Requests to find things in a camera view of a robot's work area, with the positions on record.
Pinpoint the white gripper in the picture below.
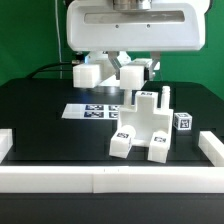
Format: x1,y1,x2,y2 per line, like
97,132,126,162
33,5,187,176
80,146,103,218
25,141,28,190
67,2,208,80

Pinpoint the white left fence block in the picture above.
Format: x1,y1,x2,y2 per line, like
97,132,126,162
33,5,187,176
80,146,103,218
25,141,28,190
0,129,13,163

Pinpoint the white right fence bar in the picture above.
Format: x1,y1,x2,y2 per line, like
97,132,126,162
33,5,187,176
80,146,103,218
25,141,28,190
198,131,224,167

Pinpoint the white chair back part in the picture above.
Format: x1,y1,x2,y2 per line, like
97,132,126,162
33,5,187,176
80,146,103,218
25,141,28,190
72,59,151,108

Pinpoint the white thin cable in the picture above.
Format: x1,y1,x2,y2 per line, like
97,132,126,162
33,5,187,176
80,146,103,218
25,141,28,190
54,0,64,63

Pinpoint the black cable bundle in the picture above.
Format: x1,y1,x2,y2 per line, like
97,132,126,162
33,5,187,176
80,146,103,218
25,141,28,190
25,59,86,80

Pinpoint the white fiducial marker sheet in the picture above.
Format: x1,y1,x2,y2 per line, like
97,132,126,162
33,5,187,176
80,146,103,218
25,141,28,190
62,104,119,120

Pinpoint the white fence bar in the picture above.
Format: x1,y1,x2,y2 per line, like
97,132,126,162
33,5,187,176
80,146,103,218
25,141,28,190
198,131,224,167
0,166,224,193

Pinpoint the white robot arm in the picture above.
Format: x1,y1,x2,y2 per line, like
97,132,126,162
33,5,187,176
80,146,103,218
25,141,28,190
66,0,211,88

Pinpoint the white tagged cube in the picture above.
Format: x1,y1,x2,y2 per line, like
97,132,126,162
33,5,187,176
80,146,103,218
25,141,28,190
173,112,192,130

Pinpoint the white front fence bar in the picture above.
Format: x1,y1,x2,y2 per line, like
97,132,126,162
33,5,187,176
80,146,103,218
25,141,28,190
0,166,224,193

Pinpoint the white chair seat part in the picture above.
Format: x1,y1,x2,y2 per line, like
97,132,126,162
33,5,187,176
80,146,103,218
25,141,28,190
117,86,173,147

